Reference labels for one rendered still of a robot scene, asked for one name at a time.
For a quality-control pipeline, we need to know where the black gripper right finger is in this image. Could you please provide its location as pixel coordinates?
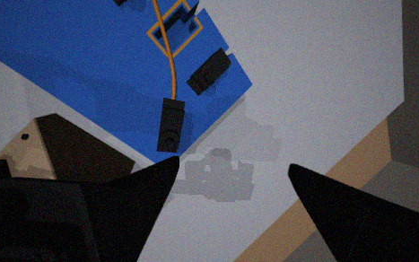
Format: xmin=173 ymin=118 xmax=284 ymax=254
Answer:
xmin=287 ymin=163 xmax=419 ymax=262

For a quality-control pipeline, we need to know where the blue flat deck plate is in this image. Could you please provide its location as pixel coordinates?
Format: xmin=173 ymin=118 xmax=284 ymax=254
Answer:
xmin=0 ymin=0 xmax=253 ymax=163

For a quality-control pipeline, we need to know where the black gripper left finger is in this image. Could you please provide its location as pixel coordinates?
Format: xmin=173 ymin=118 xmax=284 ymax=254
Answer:
xmin=0 ymin=156 xmax=179 ymax=262

